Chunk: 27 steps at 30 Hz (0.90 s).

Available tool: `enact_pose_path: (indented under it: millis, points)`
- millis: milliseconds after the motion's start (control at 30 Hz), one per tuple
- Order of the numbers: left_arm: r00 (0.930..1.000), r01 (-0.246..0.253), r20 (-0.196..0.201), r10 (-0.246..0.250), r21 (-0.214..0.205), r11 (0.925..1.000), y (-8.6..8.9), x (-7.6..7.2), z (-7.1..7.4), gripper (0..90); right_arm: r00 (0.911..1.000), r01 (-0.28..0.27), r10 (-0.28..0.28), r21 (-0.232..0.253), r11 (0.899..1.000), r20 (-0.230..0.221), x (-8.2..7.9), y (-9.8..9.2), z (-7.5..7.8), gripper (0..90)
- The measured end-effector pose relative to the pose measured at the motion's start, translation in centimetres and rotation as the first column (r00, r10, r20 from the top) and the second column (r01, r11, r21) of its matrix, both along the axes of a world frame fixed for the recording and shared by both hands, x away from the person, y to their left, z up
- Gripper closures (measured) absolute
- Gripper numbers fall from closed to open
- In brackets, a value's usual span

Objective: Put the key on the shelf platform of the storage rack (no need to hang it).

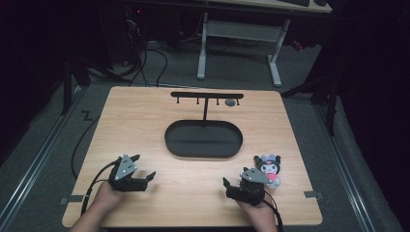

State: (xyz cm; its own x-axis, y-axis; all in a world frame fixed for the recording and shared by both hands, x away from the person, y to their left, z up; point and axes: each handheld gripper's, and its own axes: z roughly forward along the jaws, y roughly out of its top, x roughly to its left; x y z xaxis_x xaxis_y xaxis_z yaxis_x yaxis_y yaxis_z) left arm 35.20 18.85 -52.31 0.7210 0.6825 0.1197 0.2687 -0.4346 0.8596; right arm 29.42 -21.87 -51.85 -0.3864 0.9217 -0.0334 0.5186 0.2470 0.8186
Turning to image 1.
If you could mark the black metal stand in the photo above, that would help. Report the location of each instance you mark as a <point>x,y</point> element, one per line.
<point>322,93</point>
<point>69,83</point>

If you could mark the grey round table grommet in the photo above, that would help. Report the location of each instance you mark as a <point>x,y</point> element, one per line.
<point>230,102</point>

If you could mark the black and white plush toy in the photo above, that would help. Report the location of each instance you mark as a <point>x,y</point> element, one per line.
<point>270,167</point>

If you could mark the black computer tower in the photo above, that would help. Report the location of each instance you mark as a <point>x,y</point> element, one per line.
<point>133,35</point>

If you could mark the black hook stand with tray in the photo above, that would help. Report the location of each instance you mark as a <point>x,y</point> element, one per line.
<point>203,139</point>

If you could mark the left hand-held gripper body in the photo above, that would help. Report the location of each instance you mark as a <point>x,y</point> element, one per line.
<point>127,180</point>

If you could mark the metal floor rail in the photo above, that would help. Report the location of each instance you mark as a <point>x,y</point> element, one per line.
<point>346,167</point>
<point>35,167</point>

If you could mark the person's right hand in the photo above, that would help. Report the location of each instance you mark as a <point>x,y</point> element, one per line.
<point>256,211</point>

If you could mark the black keyboard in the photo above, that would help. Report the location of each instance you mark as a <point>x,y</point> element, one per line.
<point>295,2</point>

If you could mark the grey tape strip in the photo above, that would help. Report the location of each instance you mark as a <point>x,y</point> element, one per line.
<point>72,199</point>
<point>313,194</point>

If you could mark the white desk frame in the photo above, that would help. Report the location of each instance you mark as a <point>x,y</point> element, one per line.
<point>240,30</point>

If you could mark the person's left hand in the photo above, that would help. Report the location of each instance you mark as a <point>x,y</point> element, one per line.
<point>108,197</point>

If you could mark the black computer mouse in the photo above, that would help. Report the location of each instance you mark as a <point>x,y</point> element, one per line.
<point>320,2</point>

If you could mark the small red object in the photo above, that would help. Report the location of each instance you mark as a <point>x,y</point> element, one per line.
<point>297,45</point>

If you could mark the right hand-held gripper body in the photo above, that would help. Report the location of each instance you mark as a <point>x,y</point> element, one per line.
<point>249,190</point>

